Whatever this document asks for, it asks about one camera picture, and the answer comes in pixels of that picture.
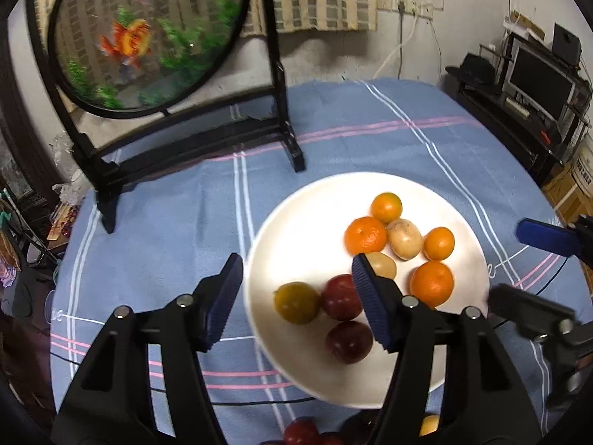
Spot small yellow-green fruit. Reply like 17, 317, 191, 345
419, 415, 440, 437

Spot large orange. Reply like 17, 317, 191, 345
408, 261, 454, 309

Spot tan round fruit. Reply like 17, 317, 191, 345
386, 219, 423, 261

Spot dark red apple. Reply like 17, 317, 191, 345
321, 274, 363, 322

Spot red tomato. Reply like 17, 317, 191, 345
284, 417, 322, 445

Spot green-yellow tomato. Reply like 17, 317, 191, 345
274, 281, 321, 326

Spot orange tomato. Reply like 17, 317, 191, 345
370, 192, 403, 224

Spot white bucket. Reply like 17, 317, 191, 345
572, 136, 593, 198

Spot black desk shelf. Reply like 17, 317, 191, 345
445, 22, 593, 186

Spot small orange mandarin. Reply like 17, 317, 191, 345
423, 227, 455, 261

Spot computer monitor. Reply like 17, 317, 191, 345
504, 43, 576, 123

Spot tan fruit upper right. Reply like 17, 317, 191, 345
365, 252, 397, 280

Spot blue plaid tablecloth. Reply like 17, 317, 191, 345
48, 78, 585, 445

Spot black hat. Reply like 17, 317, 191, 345
445, 53, 496, 86

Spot white round plate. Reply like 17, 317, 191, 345
243, 172, 490, 409

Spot goldfish screen black stand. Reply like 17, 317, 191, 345
25, 0, 305, 232

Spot black cable on table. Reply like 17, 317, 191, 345
49, 350, 317, 408

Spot wall power sockets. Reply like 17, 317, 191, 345
377, 0, 434, 20

